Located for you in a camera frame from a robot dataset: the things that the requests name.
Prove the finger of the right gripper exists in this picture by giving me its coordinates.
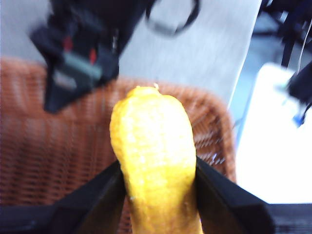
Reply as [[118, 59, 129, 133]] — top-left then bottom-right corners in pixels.
[[43, 73, 93, 114]]

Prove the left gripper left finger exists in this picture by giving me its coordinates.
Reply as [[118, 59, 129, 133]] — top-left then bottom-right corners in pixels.
[[0, 161, 127, 234]]

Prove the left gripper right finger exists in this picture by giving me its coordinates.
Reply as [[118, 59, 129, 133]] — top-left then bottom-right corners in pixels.
[[195, 157, 276, 234]]

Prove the yellow toy corn cob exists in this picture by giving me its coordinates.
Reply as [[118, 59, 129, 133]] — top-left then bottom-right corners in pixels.
[[109, 82, 203, 234]]

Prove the brown woven wicker basket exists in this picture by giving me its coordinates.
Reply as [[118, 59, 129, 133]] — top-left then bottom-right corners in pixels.
[[0, 57, 237, 234]]

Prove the black equipment stand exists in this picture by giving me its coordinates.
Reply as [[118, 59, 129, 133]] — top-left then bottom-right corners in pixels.
[[258, 0, 312, 127]]

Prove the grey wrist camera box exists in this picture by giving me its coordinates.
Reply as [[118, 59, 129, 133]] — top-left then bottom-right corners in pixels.
[[62, 52, 103, 80]]

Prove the black camera cable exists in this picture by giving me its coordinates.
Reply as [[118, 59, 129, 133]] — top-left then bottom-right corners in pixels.
[[145, 0, 201, 36]]

